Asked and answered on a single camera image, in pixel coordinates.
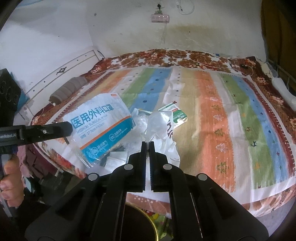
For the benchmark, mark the floral brown bed blanket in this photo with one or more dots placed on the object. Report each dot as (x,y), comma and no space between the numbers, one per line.
(161,60)

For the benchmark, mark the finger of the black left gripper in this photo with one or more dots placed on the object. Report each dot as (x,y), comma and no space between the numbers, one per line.
(38,133)

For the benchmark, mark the green eye drops box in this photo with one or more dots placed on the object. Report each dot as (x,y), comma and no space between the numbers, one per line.
(179,117)

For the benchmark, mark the surgical mask package bag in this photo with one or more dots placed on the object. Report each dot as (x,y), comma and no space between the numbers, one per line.
(98,125)

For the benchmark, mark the striped colourful bed cloth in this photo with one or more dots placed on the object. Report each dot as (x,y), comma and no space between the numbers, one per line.
(185,115)

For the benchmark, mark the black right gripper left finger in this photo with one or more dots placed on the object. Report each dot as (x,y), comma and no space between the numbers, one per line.
(130,177)

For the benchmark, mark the white bed headboard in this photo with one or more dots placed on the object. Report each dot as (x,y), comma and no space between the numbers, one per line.
(40,93)

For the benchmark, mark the grey rolled pillow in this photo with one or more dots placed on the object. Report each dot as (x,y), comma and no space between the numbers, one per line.
(67,89)

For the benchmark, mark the person's left hand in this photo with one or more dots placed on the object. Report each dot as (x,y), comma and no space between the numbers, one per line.
(12,185)

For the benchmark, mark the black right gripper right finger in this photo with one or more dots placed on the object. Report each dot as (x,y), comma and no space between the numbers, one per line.
(165,177)

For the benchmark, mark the white roll beside bed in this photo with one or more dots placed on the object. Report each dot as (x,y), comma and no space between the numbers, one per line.
(280,86)

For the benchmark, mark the gold rimmed trash bin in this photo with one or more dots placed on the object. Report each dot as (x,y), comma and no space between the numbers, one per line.
(137,225)

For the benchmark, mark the clear white plastic bag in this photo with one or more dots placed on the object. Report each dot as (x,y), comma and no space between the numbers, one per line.
(157,127)

